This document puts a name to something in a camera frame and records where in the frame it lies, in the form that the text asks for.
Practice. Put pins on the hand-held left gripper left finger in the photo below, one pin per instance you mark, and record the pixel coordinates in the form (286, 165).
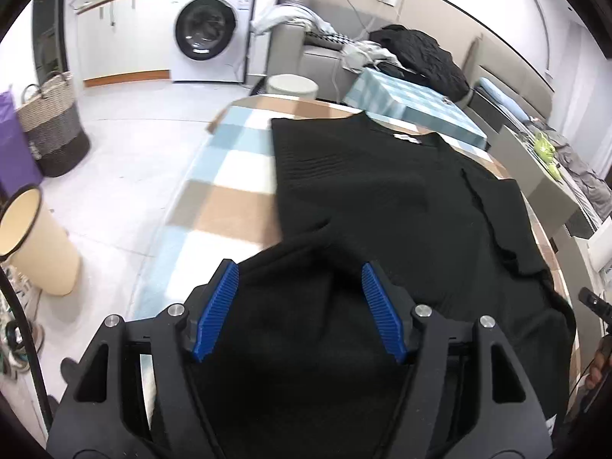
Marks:
(217, 313)

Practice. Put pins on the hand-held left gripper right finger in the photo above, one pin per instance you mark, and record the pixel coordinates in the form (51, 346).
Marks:
(385, 313)

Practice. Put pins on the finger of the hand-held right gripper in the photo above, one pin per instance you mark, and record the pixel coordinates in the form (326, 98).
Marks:
(593, 302)

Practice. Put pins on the black knit sweater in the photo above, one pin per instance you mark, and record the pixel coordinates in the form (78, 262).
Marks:
(382, 201)

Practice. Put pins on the person's right hand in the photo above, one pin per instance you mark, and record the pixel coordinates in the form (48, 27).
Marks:
(597, 368)

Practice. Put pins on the checked blanket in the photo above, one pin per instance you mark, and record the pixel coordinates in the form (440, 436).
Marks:
(224, 191)

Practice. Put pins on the grey box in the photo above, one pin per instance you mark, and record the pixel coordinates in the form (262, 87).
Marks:
(530, 177)

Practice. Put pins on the green cloth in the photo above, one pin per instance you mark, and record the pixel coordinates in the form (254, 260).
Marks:
(545, 148)

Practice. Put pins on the cream waste bin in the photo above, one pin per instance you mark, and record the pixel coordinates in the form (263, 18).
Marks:
(48, 258)

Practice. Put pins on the white sneaker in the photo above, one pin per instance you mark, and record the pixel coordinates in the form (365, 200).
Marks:
(21, 296)

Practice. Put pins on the green-soled sneaker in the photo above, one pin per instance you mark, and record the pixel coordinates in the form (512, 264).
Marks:
(21, 344)

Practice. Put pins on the blue checked cloth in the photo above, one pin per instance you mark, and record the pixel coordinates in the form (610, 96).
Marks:
(406, 100)

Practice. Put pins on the folded blue towels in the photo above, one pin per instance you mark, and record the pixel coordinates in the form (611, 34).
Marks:
(502, 98)

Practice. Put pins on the white round stool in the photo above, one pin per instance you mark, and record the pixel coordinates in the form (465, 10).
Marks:
(291, 87)

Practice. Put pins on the white washing machine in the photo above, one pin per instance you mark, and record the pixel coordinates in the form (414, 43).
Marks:
(205, 66)

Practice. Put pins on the woven laundry basket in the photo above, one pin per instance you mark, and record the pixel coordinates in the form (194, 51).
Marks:
(52, 124)

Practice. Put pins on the black jacket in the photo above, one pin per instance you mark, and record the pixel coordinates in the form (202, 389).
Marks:
(420, 57)

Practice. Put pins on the purple bag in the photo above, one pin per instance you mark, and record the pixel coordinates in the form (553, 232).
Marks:
(14, 153)

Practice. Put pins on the light cloth pile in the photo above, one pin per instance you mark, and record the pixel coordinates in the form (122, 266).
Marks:
(366, 52)

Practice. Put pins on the grey sofa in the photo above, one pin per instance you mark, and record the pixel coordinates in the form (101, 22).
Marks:
(311, 62)

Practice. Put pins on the white cabinet with wooden counter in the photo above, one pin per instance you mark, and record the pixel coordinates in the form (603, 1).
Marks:
(124, 43)

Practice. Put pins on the grey white cloth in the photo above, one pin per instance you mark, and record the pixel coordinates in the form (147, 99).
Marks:
(287, 14)

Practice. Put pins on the dark door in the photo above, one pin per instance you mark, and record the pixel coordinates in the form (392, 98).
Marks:
(48, 33)

